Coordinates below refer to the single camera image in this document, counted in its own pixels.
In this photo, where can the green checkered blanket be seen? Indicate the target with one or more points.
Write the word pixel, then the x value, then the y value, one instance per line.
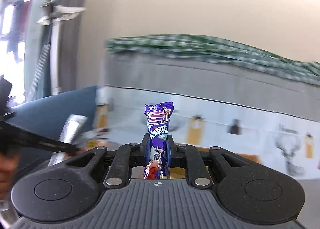
pixel 216 50

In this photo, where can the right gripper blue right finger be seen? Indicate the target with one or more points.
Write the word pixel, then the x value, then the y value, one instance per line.
pixel 170 151

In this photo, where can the purple snack packet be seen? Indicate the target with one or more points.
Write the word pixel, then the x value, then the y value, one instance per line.
pixel 158 120

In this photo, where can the dark blue sofa cushion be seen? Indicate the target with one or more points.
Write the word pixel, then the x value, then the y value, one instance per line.
pixel 46 117

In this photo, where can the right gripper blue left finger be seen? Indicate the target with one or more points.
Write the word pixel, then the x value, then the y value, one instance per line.
pixel 145 150

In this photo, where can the silver foil snack packet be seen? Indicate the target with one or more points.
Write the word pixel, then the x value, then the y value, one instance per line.
pixel 70 129

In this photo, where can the person's left hand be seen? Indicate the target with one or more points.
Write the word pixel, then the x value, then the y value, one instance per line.
pixel 6 171

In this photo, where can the grey window curtain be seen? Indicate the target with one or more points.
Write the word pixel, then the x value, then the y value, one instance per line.
pixel 51 47

